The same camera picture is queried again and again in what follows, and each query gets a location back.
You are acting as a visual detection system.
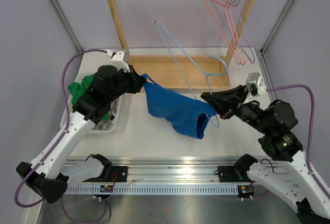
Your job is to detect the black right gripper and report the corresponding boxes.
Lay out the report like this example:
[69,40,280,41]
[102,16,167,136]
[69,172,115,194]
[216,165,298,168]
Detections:
[202,84,271,133]

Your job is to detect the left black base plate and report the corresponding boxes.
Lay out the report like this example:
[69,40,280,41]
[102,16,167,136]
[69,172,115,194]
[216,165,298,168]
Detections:
[102,166,128,183]

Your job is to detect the grey tank top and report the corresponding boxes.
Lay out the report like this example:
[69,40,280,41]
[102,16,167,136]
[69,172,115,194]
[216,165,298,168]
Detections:
[97,97,122,133]

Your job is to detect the pink hanger of green top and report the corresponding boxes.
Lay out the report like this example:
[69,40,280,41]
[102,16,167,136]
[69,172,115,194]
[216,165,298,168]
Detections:
[200,0,245,65]

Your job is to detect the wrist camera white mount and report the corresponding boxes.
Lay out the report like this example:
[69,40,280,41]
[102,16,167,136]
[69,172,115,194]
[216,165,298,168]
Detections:
[245,72,267,97]
[106,49,130,73]

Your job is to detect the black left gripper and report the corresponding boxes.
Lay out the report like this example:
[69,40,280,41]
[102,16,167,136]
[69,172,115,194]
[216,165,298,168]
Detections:
[107,65,147,103]

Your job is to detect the white slotted cable duct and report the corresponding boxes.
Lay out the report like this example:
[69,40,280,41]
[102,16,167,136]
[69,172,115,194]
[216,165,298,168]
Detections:
[65,184,238,195]

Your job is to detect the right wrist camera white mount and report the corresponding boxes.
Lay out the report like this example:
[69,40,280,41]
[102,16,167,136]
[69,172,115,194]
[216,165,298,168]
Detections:
[245,72,267,97]

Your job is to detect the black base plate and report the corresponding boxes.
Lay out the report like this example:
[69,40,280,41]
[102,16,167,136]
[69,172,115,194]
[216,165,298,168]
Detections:
[102,166,128,183]
[214,165,253,183]

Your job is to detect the green tank top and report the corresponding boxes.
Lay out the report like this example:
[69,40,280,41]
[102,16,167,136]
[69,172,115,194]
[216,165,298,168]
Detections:
[68,74,112,124]

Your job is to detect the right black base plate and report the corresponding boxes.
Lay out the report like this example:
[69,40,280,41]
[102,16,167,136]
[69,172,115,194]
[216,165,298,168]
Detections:
[214,165,253,183]

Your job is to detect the wooden clothes rack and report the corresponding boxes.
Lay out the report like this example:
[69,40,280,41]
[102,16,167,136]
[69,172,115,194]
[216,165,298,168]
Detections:
[107,0,252,93]

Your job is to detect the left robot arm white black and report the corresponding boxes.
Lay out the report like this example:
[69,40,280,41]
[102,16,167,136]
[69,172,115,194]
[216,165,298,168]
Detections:
[16,65,146,203]

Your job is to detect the blue tank top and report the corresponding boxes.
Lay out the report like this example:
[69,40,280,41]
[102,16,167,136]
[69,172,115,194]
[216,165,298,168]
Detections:
[142,74,216,140]

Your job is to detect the pink hanger of grey top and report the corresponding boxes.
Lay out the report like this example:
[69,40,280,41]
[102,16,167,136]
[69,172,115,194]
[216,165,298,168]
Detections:
[206,0,245,65]

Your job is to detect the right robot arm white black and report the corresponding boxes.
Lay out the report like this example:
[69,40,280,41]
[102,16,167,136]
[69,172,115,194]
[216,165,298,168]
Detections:
[201,85,329,223]

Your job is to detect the aluminium rail frame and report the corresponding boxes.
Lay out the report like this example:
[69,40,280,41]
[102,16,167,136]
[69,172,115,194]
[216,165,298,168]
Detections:
[34,48,316,186]

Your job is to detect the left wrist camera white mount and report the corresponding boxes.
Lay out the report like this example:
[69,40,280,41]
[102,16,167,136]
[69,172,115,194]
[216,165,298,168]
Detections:
[106,49,130,73]

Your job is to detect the white plastic basket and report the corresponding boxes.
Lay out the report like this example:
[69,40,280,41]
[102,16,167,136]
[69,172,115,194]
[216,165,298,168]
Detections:
[59,72,123,134]

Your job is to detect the light blue hanger of pink top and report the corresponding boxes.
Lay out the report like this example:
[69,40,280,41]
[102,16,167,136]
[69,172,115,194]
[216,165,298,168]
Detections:
[202,0,256,65]

